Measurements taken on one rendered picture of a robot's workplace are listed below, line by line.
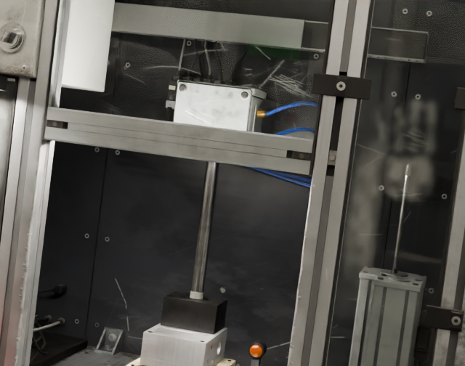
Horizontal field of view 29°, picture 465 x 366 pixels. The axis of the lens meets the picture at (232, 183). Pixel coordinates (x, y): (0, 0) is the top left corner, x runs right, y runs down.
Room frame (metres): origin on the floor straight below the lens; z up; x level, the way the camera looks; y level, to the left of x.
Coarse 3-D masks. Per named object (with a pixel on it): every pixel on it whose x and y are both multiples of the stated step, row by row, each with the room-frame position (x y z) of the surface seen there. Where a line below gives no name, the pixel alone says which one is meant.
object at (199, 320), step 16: (208, 176) 1.38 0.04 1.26; (208, 192) 1.38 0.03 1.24; (208, 208) 1.38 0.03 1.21; (208, 224) 1.38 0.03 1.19; (208, 240) 1.38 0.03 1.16; (192, 288) 1.38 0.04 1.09; (176, 304) 1.36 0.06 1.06; (192, 304) 1.36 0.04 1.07; (208, 304) 1.35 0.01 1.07; (224, 304) 1.39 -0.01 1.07; (176, 320) 1.36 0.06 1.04; (192, 320) 1.36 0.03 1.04; (208, 320) 1.35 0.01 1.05; (224, 320) 1.40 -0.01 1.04
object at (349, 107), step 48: (48, 0) 1.23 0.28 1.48; (336, 0) 1.14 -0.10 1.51; (48, 48) 1.23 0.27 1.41; (336, 48) 1.14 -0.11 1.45; (336, 144) 1.15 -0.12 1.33; (48, 192) 1.27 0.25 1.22; (336, 192) 1.13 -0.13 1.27; (336, 240) 1.13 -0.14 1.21; (0, 288) 1.24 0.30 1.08; (0, 336) 1.23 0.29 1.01
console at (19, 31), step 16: (0, 0) 1.24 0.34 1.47; (16, 0) 1.23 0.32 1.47; (32, 0) 1.23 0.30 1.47; (0, 16) 1.24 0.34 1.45; (16, 16) 1.23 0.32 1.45; (32, 16) 1.22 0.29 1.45; (0, 32) 1.23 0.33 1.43; (16, 32) 1.22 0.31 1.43; (32, 32) 1.22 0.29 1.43; (0, 48) 1.23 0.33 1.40; (16, 48) 1.22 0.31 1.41; (32, 48) 1.22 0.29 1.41; (0, 64) 1.23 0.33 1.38; (16, 64) 1.23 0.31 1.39; (32, 64) 1.22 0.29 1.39
